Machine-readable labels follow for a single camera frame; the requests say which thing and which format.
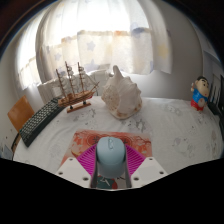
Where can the white radiator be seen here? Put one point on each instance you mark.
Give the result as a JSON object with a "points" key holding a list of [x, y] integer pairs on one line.
{"points": [[48, 90]]}

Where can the white star-print curtain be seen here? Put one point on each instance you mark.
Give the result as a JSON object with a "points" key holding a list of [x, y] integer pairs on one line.
{"points": [[106, 43]]}

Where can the wooden model sailing ship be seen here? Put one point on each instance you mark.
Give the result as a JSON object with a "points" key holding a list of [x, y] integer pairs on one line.
{"points": [[75, 98]]}

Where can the white printed tablecloth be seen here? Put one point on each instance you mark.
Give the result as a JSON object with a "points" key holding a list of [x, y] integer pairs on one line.
{"points": [[176, 133]]}

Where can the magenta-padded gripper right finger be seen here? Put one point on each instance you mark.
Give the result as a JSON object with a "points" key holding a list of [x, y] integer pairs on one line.
{"points": [[148, 170]]}

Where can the black keyboard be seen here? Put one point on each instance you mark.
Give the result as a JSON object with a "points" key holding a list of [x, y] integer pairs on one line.
{"points": [[38, 123]]}

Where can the light blue computer mouse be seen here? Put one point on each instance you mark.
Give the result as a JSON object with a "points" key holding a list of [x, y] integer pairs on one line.
{"points": [[111, 158]]}

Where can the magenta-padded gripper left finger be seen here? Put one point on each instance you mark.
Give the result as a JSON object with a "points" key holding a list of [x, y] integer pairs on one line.
{"points": [[71, 171]]}

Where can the cartoon boy figurine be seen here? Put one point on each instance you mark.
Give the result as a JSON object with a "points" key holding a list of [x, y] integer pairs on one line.
{"points": [[200, 95]]}

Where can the orange printed mouse pad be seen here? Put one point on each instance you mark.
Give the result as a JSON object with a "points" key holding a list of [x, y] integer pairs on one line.
{"points": [[83, 140]]}

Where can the large white conch shell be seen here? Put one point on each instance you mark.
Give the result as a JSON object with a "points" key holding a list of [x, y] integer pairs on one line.
{"points": [[121, 95]]}

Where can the orange wooden chair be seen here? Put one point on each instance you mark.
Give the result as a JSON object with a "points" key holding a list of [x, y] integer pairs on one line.
{"points": [[20, 113]]}

